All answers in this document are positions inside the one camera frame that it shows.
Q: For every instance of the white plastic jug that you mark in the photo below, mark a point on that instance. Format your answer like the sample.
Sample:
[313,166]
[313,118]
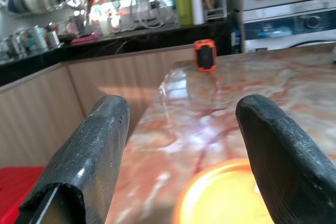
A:
[105,23]

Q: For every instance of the orange plastic bowl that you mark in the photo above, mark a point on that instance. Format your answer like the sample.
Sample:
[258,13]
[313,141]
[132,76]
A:
[223,200]

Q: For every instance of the beige ribbed cabinet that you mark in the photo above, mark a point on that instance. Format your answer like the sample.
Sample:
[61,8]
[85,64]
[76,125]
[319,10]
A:
[39,113]

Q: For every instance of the orange black tape measure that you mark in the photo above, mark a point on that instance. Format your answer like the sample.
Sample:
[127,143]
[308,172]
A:
[205,57]

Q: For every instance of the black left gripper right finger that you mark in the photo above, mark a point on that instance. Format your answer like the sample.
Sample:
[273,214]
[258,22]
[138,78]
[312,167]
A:
[288,171]

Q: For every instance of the red white spray bottle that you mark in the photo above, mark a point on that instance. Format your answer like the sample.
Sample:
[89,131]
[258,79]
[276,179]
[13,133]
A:
[116,23]

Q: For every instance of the pink cloth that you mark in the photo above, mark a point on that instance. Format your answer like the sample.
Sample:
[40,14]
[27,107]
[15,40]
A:
[84,40]

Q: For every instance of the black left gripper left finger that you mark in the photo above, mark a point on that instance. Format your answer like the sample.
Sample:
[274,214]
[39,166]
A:
[86,155]

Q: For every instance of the white washing machine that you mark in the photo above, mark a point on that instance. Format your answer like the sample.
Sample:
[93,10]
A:
[288,27]

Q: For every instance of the red plastic stool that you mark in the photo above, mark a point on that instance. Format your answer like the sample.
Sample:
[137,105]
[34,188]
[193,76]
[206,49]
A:
[15,190]

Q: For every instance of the green plastic bottle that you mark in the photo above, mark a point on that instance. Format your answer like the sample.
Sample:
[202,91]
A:
[183,6]

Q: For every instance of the blue detergent pack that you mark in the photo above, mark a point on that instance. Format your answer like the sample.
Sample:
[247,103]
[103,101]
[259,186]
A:
[235,40]

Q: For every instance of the white tall bottle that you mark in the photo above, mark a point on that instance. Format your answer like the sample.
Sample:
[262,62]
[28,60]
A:
[197,1]

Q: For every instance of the red-capped small bottle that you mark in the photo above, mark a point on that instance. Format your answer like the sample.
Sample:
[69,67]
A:
[52,37]

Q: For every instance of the black kitchen counter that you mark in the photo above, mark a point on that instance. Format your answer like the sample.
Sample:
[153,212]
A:
[131,43]

